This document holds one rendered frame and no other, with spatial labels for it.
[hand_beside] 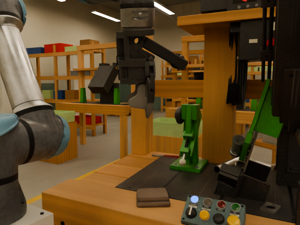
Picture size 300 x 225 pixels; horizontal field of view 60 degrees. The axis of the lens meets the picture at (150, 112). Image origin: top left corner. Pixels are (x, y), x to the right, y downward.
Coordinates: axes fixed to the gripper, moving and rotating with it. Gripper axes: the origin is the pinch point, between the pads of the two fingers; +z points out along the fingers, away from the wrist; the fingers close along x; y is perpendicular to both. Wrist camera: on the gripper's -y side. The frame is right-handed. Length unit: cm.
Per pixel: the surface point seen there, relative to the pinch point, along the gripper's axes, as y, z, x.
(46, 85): 206, 179, -856
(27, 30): 234, -1, -845
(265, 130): -35.5, 10.0, -3.5
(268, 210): -31.1, 28.9, 8.3
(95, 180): 17, 37, -29
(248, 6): -47, -26, -39
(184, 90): -30, 13, -64
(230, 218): -16.3, 23.4, 14.5
